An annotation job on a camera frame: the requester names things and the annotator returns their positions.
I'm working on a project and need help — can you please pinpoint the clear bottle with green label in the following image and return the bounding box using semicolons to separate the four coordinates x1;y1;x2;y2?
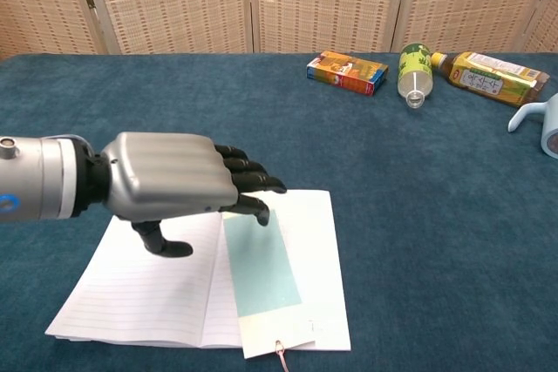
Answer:
397;42;434;110

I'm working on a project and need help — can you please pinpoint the orange snack carton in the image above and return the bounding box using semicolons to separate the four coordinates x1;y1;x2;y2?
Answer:
305;50;390;98

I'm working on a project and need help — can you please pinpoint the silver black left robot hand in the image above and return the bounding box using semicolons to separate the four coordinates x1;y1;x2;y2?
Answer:
100;131;288;259

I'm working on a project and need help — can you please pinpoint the light blue tasselled bookmark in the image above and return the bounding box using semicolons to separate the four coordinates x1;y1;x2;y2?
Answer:
221;208;318;372

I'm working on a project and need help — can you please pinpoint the dark blue table cloth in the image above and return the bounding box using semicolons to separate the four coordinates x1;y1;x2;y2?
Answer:
0;52;558;372

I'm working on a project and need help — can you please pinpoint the white notebook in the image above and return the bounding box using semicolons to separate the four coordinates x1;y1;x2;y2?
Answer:
44;188;352;352

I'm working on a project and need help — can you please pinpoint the yellow tea bottle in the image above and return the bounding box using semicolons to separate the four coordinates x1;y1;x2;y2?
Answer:
430;51;551;108

